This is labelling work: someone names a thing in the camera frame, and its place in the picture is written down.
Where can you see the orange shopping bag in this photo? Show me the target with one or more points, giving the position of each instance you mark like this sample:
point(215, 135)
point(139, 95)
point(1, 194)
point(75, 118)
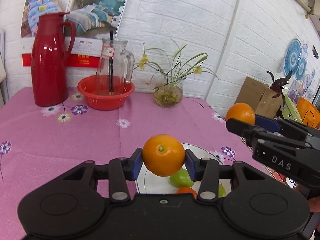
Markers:
point(309, 114)

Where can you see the pink floral tablecloth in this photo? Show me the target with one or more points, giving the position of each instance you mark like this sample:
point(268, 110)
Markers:
point(39, 144)

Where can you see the green box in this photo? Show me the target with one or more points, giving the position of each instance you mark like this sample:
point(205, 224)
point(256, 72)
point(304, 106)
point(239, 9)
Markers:
point(290, 111)

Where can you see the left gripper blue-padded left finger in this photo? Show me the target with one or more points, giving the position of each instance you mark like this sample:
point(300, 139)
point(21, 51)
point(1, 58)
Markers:
point(121, 170)

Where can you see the person's right hand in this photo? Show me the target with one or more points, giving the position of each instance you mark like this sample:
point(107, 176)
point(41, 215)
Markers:
point(314, 204)

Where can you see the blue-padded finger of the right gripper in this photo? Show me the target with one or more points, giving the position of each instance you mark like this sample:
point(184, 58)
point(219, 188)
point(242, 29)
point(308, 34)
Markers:
point(268, 124)
point(243, 129)

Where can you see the white water dispenser machine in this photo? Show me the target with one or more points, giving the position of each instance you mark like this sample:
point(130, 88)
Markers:
point(4, 89)

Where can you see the glass vase with plant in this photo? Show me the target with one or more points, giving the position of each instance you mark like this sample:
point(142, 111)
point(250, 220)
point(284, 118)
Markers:
point(171, 74)

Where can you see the small green apple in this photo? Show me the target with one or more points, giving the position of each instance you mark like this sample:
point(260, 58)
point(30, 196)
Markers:
point(221, 191)

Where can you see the smooth orange front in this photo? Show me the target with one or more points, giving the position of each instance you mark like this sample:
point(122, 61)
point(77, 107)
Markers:
point(163, 155)

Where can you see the dark purple potted plant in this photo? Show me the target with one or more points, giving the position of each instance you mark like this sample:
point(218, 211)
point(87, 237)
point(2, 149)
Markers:
point(278, 85)

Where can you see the blue decorative wall plates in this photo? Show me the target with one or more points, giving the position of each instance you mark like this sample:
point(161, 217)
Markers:
point(295, 61)

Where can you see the bedding wall calendar poster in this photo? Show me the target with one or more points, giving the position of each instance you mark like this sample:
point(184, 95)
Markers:
point(94, 20)

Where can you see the red thermos jug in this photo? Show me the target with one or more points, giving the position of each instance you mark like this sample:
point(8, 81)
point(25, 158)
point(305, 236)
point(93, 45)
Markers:
point(53, 43)

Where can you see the red plastic basket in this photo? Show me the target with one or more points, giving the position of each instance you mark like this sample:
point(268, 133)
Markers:
point(104, 101)

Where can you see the textured orange tangerine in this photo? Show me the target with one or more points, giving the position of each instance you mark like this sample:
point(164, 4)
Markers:
point(185, 190)

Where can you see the clear glass pitcher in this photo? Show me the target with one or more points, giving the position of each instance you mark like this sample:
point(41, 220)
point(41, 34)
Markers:
point(115, 66)

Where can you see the brown cardboard box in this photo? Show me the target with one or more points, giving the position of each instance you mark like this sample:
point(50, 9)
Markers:
point(259, 97)

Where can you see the white ceramic plate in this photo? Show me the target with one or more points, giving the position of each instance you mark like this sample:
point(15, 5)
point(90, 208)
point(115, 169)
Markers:
point(147, 182)

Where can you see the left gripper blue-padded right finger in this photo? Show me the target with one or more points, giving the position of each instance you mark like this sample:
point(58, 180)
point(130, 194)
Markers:
point(206, 171)

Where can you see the smooth orange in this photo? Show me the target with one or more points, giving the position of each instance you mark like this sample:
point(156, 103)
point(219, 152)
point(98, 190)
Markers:
point(242, 112)
point(163, 155)

